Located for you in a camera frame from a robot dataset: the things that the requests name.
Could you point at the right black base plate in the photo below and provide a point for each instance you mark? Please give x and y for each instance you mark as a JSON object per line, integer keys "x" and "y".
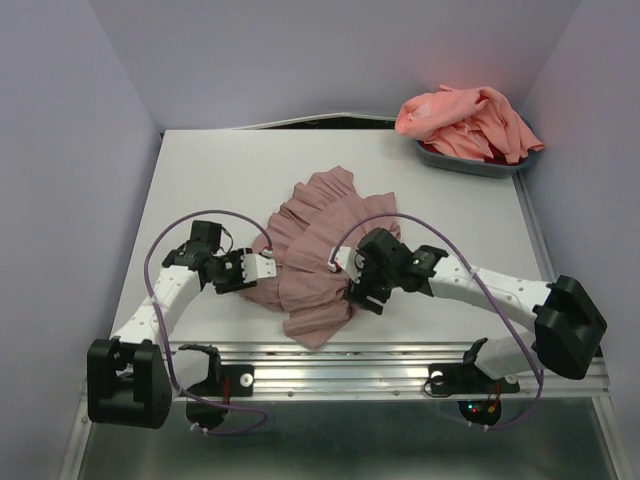
{"x": 446, "y": 379}

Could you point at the blue grey plastic basket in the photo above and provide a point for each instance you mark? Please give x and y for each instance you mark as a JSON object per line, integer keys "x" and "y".
{"x": 473, "y": 167}

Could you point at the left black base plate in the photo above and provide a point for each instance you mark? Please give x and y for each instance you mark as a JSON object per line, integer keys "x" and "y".
{"x": 227, "y": 381}

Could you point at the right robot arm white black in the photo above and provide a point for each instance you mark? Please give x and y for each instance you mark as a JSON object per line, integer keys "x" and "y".
{"x": 563, "y": 327}

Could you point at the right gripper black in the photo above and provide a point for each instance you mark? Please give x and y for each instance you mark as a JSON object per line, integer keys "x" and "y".
{"x": 359, "y": 291}

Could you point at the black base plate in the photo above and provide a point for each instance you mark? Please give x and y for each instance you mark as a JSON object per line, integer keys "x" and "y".
{"x": 227, "y": 381}
{"x": 446, "y": 379}

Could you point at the dusty pink pleated skirt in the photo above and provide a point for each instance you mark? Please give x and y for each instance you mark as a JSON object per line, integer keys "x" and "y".
{"x": 304, "y": 231}

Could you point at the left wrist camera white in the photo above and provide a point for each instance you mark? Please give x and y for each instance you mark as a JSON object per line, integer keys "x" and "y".
{"x": 255, "y": 267}

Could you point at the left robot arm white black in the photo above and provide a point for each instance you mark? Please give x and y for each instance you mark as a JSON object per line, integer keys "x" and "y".
{"x": 134, "y": 376}

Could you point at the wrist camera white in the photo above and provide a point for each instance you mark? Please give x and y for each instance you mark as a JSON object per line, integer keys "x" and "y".
{"x": 255, "y": 267}
{"x": 347, "y": 260}

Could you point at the salmon orange skirt pile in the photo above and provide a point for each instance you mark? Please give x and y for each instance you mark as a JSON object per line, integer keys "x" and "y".
{"x": 463, "y": 122}

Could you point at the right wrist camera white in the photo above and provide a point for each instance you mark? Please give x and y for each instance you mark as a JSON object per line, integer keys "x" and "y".
{"x": 347, "y": 260}

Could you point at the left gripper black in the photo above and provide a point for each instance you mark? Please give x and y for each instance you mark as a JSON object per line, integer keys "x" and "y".
{"x": 237, "y": 283}

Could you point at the aluminium rail frame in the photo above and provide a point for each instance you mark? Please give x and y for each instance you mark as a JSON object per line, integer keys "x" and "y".
{"x": 365, "y": 391}

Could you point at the red garment in basket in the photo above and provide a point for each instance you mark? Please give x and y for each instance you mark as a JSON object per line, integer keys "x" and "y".
{"x": 497, "y": 157}

